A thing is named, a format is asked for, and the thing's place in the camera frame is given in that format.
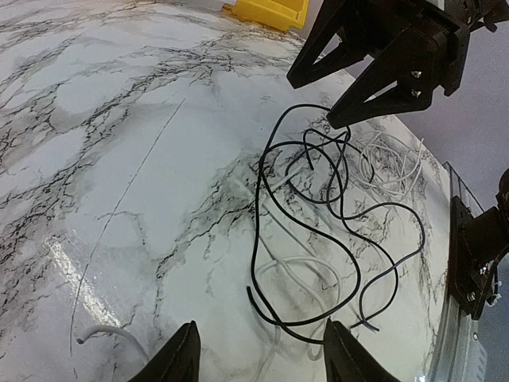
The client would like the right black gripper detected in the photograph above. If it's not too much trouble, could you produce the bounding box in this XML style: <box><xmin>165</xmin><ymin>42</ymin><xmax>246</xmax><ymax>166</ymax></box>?
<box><xmin>287</xmin><ymin>1</ymin><xmax>508</xmax><ymax>129</ymax></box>

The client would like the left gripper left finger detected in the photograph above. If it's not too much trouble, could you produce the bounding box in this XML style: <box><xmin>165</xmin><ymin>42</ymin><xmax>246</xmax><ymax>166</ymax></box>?
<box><xmin>133</xmin><ymin>321</ymin><xmax>200</xmax><ymax>382</ymax></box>

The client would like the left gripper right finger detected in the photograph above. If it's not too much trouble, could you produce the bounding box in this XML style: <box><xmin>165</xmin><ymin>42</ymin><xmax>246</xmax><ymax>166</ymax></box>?
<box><xmin>323</xmin><ymin>319</ymin><xmax>398</xmax><ymax>382</ymax></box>

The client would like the black cable tangle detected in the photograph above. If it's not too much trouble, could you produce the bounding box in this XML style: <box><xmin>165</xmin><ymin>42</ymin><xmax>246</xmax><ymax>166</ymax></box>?
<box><xmin>246</xmin><ymin>103</ymin><xmax>426</xmax><ymax>344</ymax></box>

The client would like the yellow bin right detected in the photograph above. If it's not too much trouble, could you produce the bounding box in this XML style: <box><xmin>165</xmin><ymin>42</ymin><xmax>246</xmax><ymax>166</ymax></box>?
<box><xmin>223</xmin><ymin>0</ymin><xmax>309</xmax><ymax>32</ymax></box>

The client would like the white cable tangle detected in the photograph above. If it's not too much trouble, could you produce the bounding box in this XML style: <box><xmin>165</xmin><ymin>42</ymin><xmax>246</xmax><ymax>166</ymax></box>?
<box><xmin>75</xmin><ymin>131</ymin><xmax>434</xmax><ymax>361</ymax></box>

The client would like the aluminium front rail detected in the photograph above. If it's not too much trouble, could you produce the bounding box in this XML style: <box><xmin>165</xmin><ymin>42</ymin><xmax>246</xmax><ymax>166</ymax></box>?
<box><xmin>424</xmin><ymin>166</ymin><xmax>500</xmax><ymax>381</ymax></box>

